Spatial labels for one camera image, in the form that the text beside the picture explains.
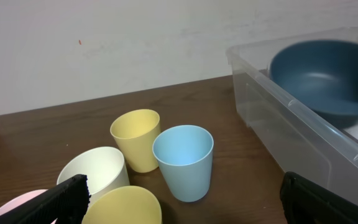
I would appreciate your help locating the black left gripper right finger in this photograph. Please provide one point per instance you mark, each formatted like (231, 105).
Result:
(304, 201)

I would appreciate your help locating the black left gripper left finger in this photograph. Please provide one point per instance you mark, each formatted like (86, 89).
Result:
(66, 203)

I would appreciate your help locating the pink plastic cup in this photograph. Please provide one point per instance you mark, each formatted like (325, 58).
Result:
(20, 200)

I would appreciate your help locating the white plastic cup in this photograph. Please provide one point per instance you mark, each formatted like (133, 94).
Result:
(104, 167)

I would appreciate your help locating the near yellow plastic cup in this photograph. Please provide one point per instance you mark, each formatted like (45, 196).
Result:
(125, 205)

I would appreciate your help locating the yellow plastic cup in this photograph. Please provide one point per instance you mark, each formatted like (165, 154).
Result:
(134, 133)
(125, 205)

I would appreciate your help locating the far yellow plastic cup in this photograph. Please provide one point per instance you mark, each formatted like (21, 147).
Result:
(134, 133)

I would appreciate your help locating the clear plastic storage bin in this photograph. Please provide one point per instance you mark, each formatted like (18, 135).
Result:
(298, 139)

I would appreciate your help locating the light blue plastic cup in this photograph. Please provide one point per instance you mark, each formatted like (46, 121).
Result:
(185, 157)

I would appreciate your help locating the dark blue bottom bowl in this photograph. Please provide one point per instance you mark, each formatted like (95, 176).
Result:
(323, 75)

